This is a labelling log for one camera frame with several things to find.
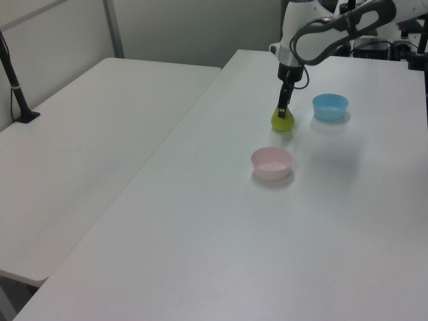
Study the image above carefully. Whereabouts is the green pear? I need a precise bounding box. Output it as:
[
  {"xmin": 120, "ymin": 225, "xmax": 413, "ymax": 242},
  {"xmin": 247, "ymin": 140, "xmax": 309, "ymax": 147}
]
[{"xmin": 270, "ymin": 106, "xmax": 296, "ymax": 132}]

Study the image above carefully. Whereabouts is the grey partition post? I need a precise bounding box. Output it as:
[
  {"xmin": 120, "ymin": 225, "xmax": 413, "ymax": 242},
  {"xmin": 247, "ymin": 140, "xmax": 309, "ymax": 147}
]
[{"xmin": 102, "ymin": 0, "xmax": 126, "ymax": 60}]

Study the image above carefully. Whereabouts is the blue plastic bowl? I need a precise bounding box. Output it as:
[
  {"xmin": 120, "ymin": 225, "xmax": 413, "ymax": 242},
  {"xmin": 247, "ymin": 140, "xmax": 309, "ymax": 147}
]
[{"xmin": 312, "ymin": 93, "xmax": 350, "ymax": 122}]

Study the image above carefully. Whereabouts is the black electronics box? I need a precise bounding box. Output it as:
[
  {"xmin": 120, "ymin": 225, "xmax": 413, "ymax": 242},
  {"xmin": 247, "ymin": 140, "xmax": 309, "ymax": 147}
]
[{"xmin": 353, "ymin": 39, "xmax": 393, "ymax": 60}]

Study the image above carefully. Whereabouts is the black camera pole with clamp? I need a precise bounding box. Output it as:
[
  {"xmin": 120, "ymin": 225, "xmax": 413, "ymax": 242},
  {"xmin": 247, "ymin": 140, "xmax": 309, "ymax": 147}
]
[{"xmin": 0, "ymin": 29, "xmax": 41, "ymax": 125}]

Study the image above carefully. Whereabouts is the pink plastic bowl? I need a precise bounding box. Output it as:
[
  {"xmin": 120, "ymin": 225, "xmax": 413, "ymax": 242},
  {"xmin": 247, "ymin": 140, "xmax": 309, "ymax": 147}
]
[{"xmin": 251, "ymin": 146, "xmax": 294, "ymax": 183}]

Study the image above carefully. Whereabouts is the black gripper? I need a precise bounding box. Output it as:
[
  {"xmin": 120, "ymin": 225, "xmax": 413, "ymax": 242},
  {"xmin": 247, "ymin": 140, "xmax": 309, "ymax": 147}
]
[{"xmin": 277, "ymin": 64, "xmax": 305, "ymax": 118}]

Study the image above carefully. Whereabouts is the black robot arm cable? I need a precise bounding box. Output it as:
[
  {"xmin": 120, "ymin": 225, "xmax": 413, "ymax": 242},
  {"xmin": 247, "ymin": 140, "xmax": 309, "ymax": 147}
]
[{"xmin": 288, "ymin": 18, "xmax": 310, "ymax": 90}]

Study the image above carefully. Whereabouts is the black clamp stand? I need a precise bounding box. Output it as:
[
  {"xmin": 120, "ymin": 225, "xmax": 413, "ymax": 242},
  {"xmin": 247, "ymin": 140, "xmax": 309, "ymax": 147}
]
[{"xmin": 407, "ymin": 28, "xmax": 428, "ymax": 72}]

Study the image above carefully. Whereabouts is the small black device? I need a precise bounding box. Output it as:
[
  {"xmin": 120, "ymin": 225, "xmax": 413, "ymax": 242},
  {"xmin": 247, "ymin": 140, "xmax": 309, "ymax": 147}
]
[{"xmin": 391, "ymin": 31, "xmax": 414, "ymax": 62}]

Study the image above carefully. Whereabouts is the white side table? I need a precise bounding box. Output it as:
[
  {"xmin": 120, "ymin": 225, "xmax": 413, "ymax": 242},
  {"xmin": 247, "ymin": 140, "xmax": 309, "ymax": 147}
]
[{"xmin": 0, "ymin": 57, "xmax": 223, "ymax": 287}]

